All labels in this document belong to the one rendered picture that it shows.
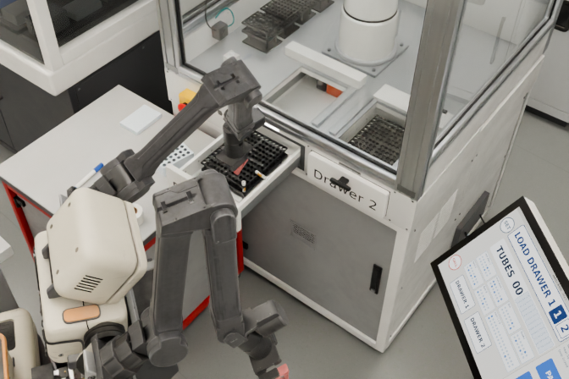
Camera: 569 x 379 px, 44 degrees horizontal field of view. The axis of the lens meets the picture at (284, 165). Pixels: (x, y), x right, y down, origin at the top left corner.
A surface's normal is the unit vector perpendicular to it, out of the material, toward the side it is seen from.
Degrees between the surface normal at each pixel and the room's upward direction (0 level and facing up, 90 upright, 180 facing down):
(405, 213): 90
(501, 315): 50
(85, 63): 90
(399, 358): 0
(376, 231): 90
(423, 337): 0
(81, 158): 0
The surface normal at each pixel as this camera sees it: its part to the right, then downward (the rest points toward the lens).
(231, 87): 0.47, -0.44
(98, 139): 0.01, -0.70
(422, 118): -0.61, 0.56
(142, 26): 0.79, 0.44
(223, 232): 0.32, 0.68
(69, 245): -0.69, -0.31
